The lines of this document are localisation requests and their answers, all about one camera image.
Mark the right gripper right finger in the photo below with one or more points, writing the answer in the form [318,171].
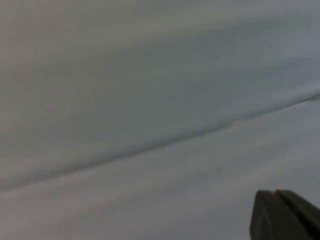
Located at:
[300,207]

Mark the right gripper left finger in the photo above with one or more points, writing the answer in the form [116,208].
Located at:
[267,217]

